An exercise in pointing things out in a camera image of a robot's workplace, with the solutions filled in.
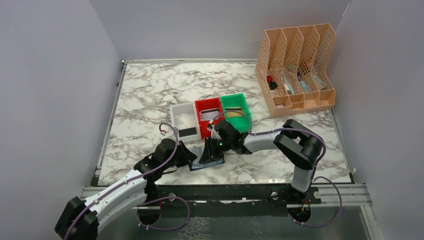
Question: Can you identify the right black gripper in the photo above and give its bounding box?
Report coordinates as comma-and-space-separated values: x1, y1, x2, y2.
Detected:
199, 136, 233, 164

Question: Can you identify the navy blue card holder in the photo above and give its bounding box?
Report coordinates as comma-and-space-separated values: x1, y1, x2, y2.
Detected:
188, 146, 225, 172

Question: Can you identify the white plastic bin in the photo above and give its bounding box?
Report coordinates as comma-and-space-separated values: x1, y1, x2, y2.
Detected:
170, 102, 201, 143

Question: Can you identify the peach file organizer rack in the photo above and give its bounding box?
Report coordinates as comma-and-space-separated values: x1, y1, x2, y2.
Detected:
255, 23, 336, 117

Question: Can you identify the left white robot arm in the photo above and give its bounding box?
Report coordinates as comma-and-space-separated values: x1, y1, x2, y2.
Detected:
54, 138, 201, 240

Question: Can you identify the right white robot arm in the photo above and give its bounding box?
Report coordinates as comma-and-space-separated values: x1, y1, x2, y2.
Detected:
192, 119, 326, 204

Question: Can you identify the black card in white bin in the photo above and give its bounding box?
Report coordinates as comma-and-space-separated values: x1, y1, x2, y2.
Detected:
178, 127, 197, 138

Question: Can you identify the gold card in green bin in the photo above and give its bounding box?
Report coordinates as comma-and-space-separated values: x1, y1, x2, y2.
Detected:
225, 107, 243, 118

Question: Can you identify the green plastic bin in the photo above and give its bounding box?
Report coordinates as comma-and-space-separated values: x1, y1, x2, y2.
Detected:
219, 93, 252, 132

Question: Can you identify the red plastic bin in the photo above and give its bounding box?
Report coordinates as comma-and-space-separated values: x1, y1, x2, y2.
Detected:
194, 97, 223, 139

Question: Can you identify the red black stamp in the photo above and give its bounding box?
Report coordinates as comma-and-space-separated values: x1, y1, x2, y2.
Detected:
266, 75, 278, 91

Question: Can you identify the clear pen pack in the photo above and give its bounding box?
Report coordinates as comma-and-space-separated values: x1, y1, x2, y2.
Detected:
282, 70, 295, 95

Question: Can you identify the grey stapler in rack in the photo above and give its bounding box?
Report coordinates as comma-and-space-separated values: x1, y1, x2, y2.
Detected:
311, 72, 328, 90

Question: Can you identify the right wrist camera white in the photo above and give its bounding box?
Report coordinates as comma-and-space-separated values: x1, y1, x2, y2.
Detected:
207, 122, 221, 139

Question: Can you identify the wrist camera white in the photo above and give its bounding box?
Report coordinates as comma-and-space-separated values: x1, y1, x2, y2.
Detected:
160, 127, 176, 140
207, 122, 221, 139

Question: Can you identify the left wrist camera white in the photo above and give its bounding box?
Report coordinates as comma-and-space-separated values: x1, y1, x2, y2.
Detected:
160, 127, 176, 140

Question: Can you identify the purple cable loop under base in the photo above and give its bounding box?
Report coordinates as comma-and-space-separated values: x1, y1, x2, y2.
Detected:
136, 195, 192, 231

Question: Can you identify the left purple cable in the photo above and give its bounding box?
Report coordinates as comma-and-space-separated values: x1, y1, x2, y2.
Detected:
62, 122, 180, 240

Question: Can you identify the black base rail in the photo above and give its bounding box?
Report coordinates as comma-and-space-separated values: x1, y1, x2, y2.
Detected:
82, 177, 372, 220

